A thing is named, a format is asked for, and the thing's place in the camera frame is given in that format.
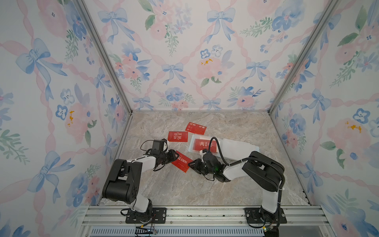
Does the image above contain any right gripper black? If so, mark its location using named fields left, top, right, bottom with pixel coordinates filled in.
left=187, top=158, right=215, bottom=176

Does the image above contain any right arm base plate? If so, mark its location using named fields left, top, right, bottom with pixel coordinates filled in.
left=244, top=207, right=287, bottom=225

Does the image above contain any right aluminium corner post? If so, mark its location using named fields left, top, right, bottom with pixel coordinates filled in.
left=267, top=0, right=340, bottom=116

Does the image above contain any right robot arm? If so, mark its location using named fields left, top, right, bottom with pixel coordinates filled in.
left=188, top=137, right=285, bottom=228

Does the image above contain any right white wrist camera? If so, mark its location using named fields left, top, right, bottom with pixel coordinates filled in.
left=200, top=149, right=208, bottom=159

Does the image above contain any left aluminium corner post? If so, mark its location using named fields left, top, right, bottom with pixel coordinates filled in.
left=73, top=0, right=132, bottom=116

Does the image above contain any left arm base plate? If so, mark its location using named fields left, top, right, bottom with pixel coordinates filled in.
left=125, top=207, right=167, bottom=224

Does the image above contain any aluminium corner post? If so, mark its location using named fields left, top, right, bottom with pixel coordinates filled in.
left=73, top=0, right=132, bottom=116
left=267, top=0, right=340, bottom=116

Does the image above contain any aluminium front rail frame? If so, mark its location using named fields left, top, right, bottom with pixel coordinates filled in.
left=77, top=206, right=335, bottom=237

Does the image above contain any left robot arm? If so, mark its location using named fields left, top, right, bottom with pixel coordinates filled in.
left=102, top=139, right=180, bottom=224

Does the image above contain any red card 100 percent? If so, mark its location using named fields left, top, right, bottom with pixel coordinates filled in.
left=172, top=151, right=193, bottom=173

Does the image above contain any red card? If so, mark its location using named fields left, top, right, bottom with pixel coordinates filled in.
left=185, top=122, right=207, bottom=135
left=193, top=139, right=219, bottom=153
left=168, top=131, right=188, bottom=142

